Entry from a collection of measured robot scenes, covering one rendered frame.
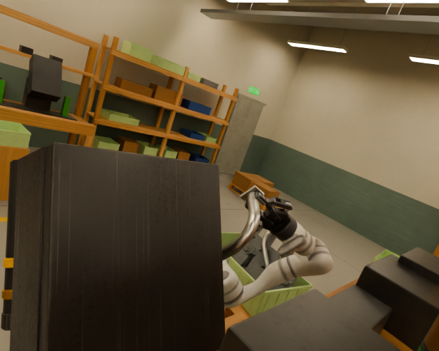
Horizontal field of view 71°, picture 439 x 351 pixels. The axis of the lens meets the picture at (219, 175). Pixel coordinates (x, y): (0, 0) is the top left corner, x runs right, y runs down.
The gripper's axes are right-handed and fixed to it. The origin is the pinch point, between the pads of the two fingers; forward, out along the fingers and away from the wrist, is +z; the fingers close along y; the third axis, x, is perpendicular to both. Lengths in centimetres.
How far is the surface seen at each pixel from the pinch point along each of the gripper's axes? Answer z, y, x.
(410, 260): -11.3, 24.4, 27.0
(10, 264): 39, -27, 29
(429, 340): 15, 25, 51
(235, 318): -56, -57, -13
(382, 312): 1.8, 19.1, 40.7
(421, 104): -441, 169, -565
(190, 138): -144, -236, -532
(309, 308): 18, 17, 46
